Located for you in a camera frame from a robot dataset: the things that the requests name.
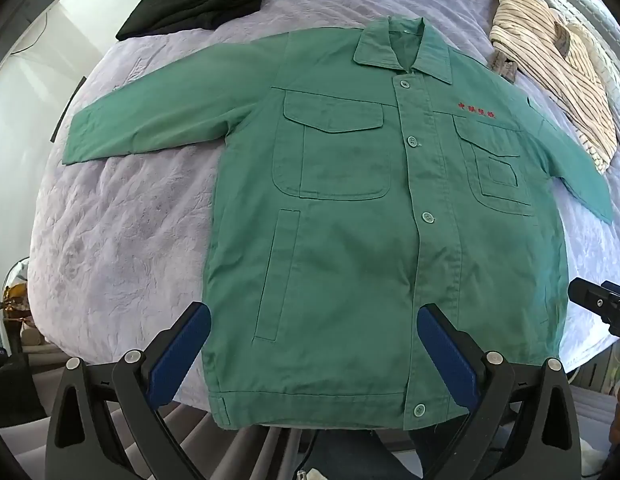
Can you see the white quilted pillow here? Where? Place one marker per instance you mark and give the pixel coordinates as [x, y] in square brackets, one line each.
[602, 45]

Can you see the green work jacket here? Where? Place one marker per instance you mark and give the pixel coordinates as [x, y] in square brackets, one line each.
[340, 240]

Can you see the lavender embossed blanket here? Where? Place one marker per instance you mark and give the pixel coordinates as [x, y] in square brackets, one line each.
[129, 220]

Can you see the beige striped garment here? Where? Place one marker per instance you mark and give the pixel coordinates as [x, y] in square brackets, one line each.
[550, 60]

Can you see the golden ornament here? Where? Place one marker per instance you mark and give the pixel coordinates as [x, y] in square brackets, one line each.
[14, 294]

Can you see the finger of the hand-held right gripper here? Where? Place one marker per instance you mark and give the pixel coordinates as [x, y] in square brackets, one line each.
[592, 300]

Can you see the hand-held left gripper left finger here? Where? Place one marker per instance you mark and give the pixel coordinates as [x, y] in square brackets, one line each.
[182, 342]

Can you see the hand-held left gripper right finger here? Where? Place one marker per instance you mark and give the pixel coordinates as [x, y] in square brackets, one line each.
[447, 347]

